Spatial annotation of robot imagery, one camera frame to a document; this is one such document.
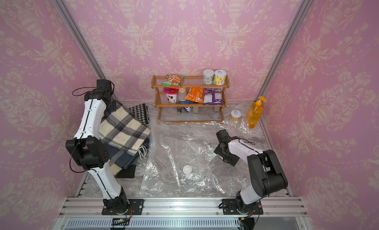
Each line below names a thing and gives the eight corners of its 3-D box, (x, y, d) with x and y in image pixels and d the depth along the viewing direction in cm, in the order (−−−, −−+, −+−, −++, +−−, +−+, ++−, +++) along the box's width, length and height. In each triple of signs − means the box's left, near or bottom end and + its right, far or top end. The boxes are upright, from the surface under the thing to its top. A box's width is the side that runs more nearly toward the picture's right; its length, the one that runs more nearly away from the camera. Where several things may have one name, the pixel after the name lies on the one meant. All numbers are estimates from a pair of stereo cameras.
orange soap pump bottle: (244, 127, 108) (253, 106, 91) (246, 116, 115) (256, 95, 98) (253, 130, 107) (265, 110, 90) (255, 118, 114) (266, 97, 97)
